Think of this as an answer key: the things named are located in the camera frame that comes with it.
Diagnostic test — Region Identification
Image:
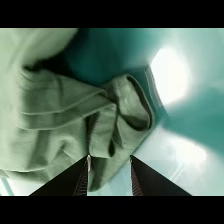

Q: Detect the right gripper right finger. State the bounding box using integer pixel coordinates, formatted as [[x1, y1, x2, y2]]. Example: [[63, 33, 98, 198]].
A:
[[129, 154, 192, 197]]

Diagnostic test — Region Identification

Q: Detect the pale green garment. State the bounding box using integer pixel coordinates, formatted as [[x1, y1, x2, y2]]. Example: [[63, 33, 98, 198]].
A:
[[0, 27, 155, 193]]

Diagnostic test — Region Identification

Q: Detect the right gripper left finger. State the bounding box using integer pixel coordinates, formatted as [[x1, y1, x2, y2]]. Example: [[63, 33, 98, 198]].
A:
[[29, 154, 92, 197]]

